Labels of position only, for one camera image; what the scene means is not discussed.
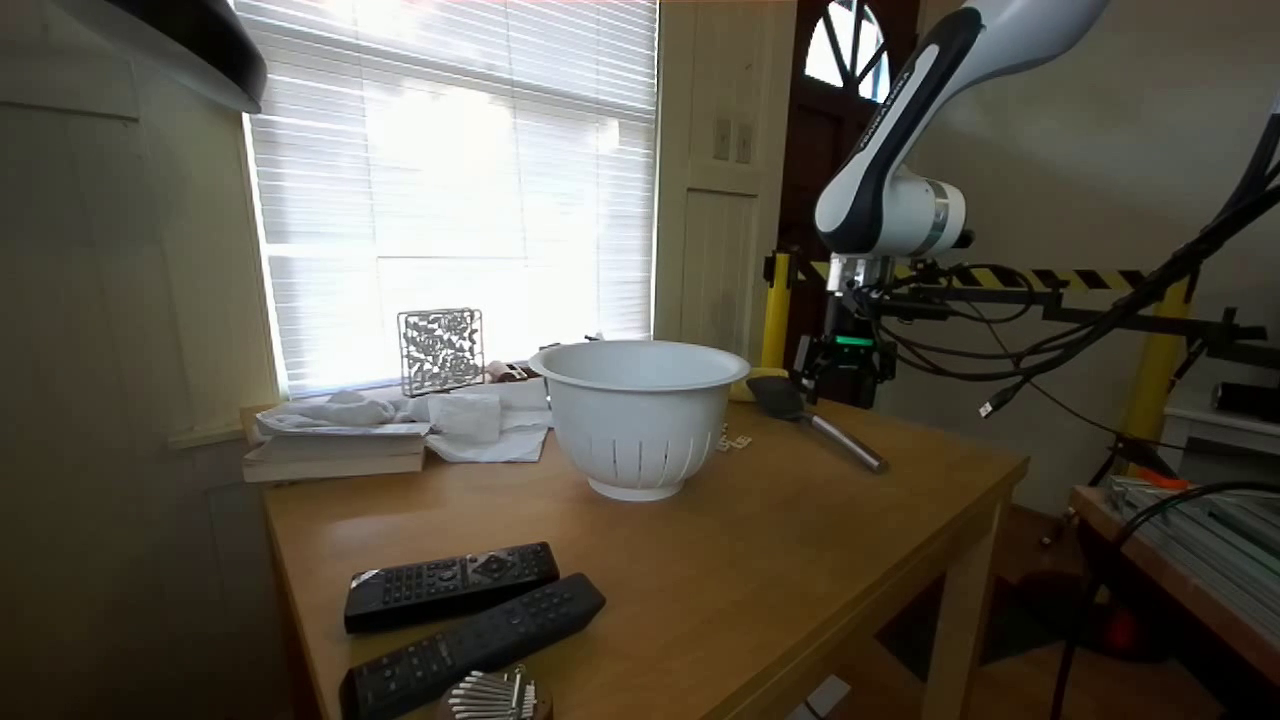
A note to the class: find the long black remote control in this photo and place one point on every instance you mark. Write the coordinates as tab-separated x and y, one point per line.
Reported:
466	647

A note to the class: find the white lattice decorative box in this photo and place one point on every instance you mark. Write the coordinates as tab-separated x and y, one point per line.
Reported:
443	350

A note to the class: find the white window blinds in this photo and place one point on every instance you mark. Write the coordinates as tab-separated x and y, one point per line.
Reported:
443	173

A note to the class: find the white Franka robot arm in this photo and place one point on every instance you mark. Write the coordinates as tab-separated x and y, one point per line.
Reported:
932	80

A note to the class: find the thin yellow post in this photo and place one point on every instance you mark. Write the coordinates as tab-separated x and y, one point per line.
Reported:
774	322

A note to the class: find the white colander bowl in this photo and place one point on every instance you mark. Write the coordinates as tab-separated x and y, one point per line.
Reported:
642	425

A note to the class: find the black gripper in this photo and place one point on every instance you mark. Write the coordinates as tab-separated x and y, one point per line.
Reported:
854	322

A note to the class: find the black metal boom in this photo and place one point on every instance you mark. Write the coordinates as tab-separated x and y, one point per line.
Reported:
1135	322

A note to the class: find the short black remote control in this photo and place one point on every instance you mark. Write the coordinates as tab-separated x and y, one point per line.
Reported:
445	586

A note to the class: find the white crumpled cloth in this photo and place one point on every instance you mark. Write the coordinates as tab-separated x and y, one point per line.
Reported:
484	425

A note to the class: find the thick yellow post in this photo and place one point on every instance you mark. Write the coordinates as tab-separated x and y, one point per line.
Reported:
1154	374

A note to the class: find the folded printed newspaper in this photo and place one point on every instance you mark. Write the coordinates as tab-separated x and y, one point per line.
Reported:
341	415

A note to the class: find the yellow black striped bar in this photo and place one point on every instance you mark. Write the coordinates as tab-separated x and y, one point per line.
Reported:
1067	276

